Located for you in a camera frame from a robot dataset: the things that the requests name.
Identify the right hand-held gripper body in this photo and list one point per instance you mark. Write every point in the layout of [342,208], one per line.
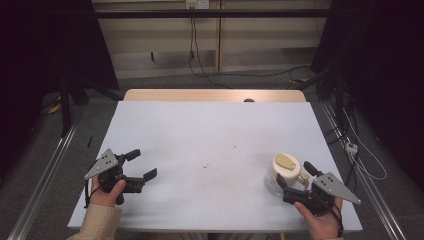
[320,193]

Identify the beige left sleeve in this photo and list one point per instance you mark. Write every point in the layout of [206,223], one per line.
[97,223]

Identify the person's right hand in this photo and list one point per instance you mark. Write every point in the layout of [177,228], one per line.
[320,222]

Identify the black crossbar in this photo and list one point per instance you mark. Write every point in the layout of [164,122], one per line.
[213,13]

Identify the aluminium floor rail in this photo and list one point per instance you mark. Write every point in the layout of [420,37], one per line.
[363,176]
[43,180]

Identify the white wall socket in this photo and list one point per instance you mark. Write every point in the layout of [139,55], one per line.
[197,4]

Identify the white table mat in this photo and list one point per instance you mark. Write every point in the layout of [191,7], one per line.
[213,160]

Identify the black metal stand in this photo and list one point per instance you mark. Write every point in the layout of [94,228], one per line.
[66,100]
[333,96]

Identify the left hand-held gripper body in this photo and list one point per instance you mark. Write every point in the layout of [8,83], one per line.
[110,170]

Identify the wooden table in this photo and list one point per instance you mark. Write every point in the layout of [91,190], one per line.
[213,95]

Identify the person's left hand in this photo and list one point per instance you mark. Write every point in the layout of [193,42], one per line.
[106,194]

